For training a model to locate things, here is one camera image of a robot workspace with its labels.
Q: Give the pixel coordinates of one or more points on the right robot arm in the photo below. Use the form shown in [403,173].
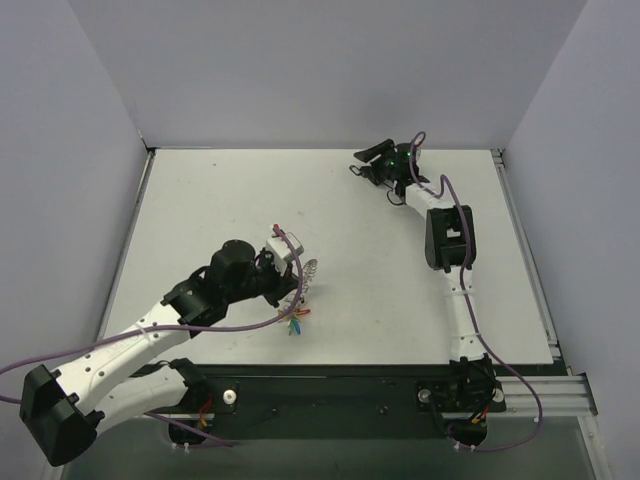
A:
[450,251]

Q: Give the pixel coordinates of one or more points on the aluminium frame rail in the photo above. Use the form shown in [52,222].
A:
[560,396]

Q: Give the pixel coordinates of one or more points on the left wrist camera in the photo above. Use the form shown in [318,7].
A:
[283,246]

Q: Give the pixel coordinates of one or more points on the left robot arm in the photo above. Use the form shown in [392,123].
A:
[65,409]

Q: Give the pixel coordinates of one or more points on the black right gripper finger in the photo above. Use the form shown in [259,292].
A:
[380,150]
[374,174]

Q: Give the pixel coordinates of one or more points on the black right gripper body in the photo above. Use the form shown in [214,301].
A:
[376,166]

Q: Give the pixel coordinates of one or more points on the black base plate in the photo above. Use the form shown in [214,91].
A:
[352,402]

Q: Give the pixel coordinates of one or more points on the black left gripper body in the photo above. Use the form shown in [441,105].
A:
[279,286]

